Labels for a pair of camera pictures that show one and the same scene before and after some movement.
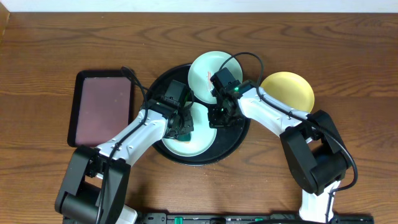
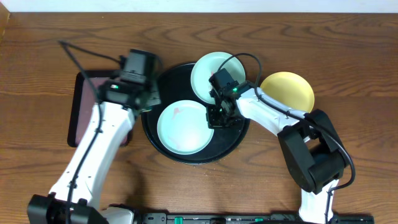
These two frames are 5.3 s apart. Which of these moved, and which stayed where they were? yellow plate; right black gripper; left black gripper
Moved: left black gripper
Stayed: right black gripper; yellow plate
